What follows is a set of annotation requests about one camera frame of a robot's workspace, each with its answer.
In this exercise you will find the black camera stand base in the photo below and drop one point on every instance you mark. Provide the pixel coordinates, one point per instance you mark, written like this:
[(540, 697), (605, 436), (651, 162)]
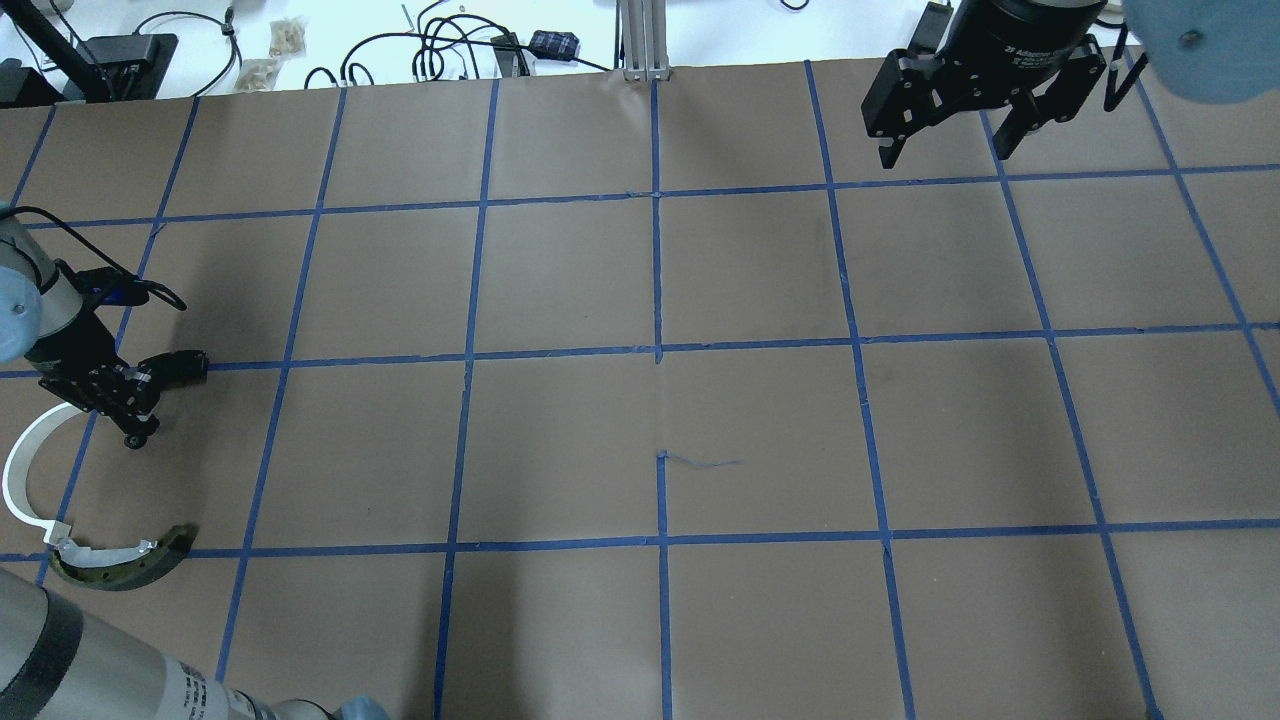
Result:
[(134, 65)]

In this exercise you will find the black power adapter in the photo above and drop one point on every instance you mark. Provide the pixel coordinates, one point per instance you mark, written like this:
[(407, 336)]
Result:
[(554, 45)]

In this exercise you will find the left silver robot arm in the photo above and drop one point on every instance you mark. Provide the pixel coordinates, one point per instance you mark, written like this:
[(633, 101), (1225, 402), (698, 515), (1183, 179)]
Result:
[(59, 660)]

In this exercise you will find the aluminium frame post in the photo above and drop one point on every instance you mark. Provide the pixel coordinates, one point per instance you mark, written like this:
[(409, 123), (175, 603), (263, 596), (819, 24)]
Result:
[(642, 40)]

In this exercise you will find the bag of small parts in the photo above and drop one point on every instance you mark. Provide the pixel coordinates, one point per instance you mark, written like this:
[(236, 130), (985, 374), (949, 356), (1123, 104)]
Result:
[(287, 37), (257, 75)]

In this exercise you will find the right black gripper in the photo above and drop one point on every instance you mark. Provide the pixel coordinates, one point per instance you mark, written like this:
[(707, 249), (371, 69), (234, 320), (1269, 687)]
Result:
[(1030, 35)]

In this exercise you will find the white curved plastic bracket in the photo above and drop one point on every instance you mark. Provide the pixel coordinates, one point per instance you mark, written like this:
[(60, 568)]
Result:
[(18, 463)]

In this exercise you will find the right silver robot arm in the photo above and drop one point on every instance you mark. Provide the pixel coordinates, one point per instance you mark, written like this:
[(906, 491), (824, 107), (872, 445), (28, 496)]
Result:
[(1214, 52)]

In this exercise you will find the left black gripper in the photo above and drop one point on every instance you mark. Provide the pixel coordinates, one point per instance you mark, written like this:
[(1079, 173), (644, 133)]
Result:
[(62, 349)]

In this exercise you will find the olive metal brake shoe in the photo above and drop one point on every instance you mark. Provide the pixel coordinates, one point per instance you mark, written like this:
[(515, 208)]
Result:
[(122, 569)]

